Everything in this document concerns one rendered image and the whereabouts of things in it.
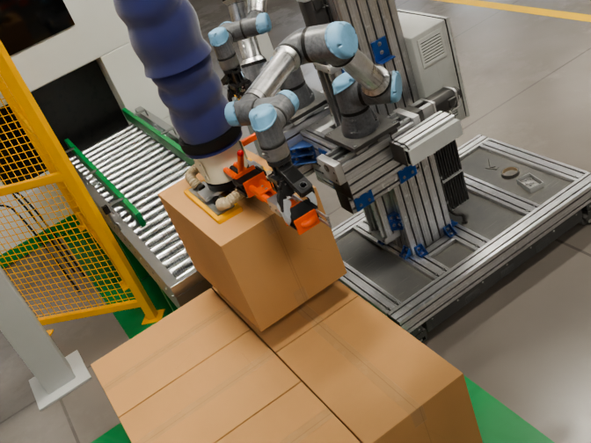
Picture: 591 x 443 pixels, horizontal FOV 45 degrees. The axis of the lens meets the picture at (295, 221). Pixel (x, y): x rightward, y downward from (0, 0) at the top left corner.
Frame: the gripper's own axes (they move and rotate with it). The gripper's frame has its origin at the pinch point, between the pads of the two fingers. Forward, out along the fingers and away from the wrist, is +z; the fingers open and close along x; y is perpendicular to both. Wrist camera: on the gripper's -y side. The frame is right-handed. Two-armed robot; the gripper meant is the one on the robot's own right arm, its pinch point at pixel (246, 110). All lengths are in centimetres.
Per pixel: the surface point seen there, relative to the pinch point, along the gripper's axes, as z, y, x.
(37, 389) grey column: 118, -85, -142
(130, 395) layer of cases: 65, 32, -98
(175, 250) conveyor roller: 67, -48, -46
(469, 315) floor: 120, 51, 45
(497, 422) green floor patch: 119, 103, 12
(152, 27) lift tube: -56, 38, -31
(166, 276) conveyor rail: 60, -20, -59
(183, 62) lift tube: -43, 40, -27
